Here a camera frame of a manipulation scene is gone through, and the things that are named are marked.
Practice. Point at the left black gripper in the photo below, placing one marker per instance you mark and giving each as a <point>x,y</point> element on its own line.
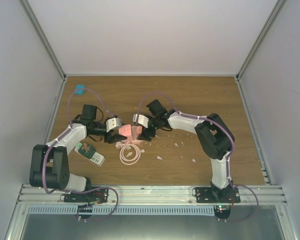
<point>113,138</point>

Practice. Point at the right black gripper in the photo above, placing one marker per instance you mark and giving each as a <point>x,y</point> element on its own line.
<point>144,136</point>

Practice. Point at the pink round power strip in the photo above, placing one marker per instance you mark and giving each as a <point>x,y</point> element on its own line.
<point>132,141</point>

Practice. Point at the pink cube socket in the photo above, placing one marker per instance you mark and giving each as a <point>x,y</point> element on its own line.
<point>125,130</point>

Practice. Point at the blue square plug adapter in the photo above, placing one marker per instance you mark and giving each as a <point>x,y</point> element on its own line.
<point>79,90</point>

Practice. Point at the pink rounded plug adapter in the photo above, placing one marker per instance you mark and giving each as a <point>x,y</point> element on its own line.
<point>136,131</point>

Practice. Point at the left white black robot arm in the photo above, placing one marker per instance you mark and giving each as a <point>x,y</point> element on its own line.
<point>49,168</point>

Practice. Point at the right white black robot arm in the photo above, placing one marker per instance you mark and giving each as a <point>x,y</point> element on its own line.
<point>214,136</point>

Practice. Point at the white power strip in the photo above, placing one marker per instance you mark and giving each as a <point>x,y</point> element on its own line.
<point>91,154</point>

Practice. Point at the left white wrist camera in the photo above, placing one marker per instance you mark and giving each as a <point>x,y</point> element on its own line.
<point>113,123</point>

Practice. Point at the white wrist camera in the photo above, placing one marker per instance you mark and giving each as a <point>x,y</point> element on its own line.
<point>140,120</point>
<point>113,123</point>

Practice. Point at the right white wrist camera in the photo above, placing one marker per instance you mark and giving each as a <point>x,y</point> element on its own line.
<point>140,120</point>

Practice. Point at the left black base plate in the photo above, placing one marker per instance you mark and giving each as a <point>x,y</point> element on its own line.
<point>95,197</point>

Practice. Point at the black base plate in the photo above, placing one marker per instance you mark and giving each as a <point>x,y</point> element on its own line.
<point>95,197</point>
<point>205,195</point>

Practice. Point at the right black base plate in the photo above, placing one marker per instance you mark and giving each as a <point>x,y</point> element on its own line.
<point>205,195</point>

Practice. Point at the grey slotted cable duct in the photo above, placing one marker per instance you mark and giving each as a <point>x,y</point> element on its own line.
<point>148,210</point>

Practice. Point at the aluminium rail frame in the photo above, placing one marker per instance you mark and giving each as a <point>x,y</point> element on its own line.
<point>172,165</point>

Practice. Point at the left aluminium post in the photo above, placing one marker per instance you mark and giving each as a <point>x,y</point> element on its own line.
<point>39,31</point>

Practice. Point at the aluminium post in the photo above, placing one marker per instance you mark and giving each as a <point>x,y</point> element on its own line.
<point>279,4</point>
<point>39,31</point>

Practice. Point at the right aluminium post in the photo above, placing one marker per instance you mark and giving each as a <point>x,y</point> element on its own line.
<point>279,4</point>

